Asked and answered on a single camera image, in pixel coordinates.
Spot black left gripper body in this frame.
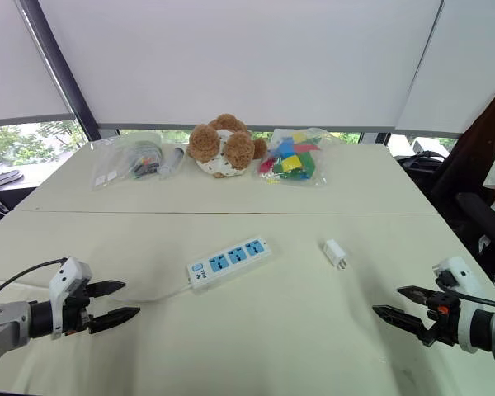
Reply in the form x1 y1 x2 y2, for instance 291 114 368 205
60 282 97 336

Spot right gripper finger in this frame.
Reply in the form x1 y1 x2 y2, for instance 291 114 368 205
371 304 435 347
396 285 437 307

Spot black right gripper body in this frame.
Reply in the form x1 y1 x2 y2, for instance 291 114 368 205
426 288 462 347

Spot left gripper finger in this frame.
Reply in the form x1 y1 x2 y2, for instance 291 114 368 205
87 280 127 299
87 306 142 335

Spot white charger plug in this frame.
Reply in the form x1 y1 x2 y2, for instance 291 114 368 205
322 238 349 271

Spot white blue power strip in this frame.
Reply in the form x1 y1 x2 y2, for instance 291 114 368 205
186 235 272 295

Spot black office chair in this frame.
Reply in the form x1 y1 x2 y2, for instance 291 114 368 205
395 85 495 290

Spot grey tube in clear wrap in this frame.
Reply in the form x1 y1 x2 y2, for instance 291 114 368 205
159 144 188 182

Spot brown jacket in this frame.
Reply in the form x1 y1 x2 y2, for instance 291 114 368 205
436 85 495 203

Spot dark slippers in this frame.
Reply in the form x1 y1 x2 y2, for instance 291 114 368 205
0 166 26 186

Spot brown white plush bear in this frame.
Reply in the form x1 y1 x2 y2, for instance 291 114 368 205
186 113 269 180

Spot bag of colourful blocks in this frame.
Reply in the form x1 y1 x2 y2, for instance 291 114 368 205
252 126 342 189

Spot wide white roller blind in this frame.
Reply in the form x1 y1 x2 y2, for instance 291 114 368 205
36 0 445 130

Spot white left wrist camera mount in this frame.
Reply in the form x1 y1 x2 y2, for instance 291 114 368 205
49 257 93 341

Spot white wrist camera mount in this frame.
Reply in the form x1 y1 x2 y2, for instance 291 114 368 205
49 257 93 341
431 256 480 355

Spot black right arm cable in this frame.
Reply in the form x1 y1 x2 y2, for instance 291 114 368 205
445 284 495 312

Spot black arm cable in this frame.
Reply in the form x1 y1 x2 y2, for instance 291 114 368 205
0 257 68 305
445 284 495 312

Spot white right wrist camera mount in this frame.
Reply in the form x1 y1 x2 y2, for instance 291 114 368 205
431 256 480 355

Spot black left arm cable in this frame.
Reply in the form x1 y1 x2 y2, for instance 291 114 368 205
0 257 68 305

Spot clear bag with cables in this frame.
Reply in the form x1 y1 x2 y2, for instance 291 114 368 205
90 131 167 192

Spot dark window frame post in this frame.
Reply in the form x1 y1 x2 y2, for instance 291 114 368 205
19 0 103 142

